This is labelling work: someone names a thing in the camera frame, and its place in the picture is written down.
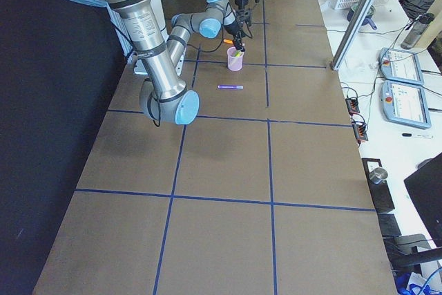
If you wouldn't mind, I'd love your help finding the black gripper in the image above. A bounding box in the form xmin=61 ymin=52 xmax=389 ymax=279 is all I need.
xmin=235 ymin=0 xmax=246 ymax=8
xmin=224 ymin=21 xmax=245 ymax=53

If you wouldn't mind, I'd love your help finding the pink mesh pen holder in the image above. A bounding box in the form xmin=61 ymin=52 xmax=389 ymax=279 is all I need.
xmin=227 ymin=47 xmax=244 ymax=71

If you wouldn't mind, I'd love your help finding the purple highlighter pen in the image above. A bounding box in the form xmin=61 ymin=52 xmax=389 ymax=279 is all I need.
xmin=217 ymin=84 xmax=244 ymax=90

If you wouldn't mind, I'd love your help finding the far orange power strip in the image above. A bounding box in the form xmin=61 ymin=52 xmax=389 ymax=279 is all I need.
xmin=345 ymin=97 xmax=360 ymax=115

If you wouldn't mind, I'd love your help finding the orange power strip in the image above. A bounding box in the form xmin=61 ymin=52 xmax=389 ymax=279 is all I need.
xmin=345 ymin=97 xmax=360 ymax=115
xmin=352 ymin=120 xmax=368 ymax=144

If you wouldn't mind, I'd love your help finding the near orange power strip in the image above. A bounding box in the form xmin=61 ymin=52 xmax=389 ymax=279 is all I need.
xmin=352 ymin=120 xmax=368 ymax=144

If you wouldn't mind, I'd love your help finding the far teach pendant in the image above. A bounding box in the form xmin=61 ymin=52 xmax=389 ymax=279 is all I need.
xmin=378 ymin=48 xmax=424 ymax=86

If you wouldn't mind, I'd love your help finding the teach pendant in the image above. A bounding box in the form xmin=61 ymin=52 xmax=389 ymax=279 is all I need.
xmin=381 ymin=80 xmax=432 ymax=129
xmin=378 ymin=48 xmax=424 ymax=86

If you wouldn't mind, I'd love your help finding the near teach pendant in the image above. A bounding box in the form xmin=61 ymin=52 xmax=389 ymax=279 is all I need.
xmin=381 ymin=80 xmax=432 ymax=129

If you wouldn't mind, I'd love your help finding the dark water bottle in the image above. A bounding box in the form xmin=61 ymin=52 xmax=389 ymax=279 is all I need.
xmin=401 ymin=12 xmax=435 ymax=50

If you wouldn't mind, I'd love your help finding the black marker on desk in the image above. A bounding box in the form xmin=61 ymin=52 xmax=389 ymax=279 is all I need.
xmin=401 ymin=133 xmax=433 ymax=139

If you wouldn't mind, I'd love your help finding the small steel cup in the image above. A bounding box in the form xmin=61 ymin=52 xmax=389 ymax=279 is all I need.
xmin=368 ymin=167 xmax=388 ymax=184

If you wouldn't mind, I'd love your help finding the black box under cup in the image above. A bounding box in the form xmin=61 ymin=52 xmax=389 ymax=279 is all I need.
xmin=362 ymin=158 xmax=395 ymax=213

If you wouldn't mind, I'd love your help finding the black monitor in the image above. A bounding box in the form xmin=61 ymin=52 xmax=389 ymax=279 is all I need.
xmin=404 ymin=154 xmax=441 ymax=247

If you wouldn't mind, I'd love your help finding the aluminium frame post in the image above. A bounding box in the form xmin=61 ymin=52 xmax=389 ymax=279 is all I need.
xmin=330 ymin=0 xmax=373 ymax=71

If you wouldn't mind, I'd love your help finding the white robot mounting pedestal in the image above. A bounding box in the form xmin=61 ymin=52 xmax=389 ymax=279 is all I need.
xmin=106 ymin=0 xmax=169 ymax=77

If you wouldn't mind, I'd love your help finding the blue pot with handle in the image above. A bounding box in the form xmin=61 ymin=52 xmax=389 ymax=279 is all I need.
xmin=346 ymin=1 xmax=377 ymax=30

